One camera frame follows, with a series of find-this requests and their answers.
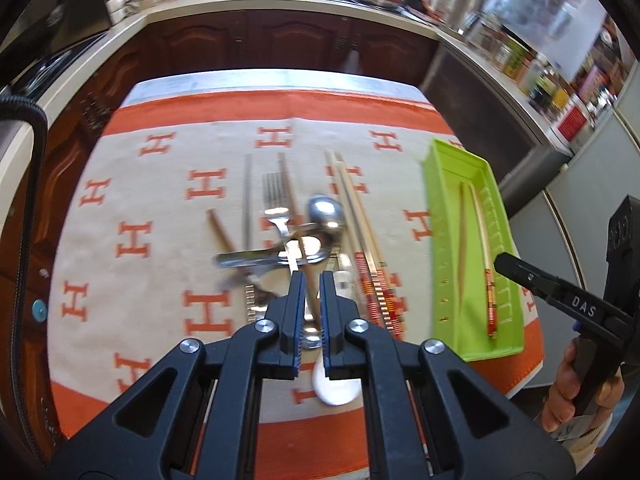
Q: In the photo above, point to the thin metal chopstick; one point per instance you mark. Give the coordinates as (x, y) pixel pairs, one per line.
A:
(247, 200)

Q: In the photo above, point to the large silver spoon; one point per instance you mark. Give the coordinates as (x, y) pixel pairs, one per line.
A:
(326, 217)

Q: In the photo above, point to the person's right hand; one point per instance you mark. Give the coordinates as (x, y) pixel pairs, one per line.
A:
(560, 395)

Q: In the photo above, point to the cream chopstick red banded end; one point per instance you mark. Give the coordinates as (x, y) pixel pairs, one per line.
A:
(361, 220)
(345, 210)
(484, 245)

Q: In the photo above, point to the reddish brown chopstick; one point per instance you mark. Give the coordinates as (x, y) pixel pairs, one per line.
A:
(220, 230)

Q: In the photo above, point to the blue round knob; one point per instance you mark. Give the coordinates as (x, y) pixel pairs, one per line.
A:
(38, 310)

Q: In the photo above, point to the orange beige printed blanket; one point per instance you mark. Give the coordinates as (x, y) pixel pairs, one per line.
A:
(165, 270)

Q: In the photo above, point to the dark brown chopstick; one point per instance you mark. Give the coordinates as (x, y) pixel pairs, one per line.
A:
(289, 195)

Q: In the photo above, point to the black stovetop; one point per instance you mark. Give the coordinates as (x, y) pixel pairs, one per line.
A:
(45, 67)

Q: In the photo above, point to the silver fork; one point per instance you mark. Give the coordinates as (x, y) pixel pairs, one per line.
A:
(274, 195)

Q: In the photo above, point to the tan wooden chopstick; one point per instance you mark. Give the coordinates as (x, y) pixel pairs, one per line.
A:
(462, 230)

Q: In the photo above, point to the dark wooden kitchen cabinets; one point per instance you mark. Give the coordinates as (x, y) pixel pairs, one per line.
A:
(280, 42)

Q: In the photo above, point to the stainless steel dishwasher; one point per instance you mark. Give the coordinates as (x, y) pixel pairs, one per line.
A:
(480, 100)

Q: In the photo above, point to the white kitchen countertop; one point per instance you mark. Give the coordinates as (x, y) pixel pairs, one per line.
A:
(280, 4)

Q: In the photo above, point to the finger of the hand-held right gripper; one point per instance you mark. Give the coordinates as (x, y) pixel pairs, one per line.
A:
(525, 275)

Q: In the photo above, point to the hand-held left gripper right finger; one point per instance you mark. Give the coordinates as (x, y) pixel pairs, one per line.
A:
(325, 320)

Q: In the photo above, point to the white ceramic spoon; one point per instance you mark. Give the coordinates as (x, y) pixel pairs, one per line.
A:
(335, 390)

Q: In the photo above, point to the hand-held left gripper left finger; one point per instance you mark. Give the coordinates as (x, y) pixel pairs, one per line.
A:
(299, 310)

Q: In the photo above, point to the green plastic tray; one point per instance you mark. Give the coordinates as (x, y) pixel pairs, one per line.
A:
(450, 270)

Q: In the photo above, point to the small silver spoon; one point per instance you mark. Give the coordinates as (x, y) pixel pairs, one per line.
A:
(240, 259)

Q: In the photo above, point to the row of bottles and jars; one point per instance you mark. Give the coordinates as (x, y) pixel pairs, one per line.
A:
(545, 80)

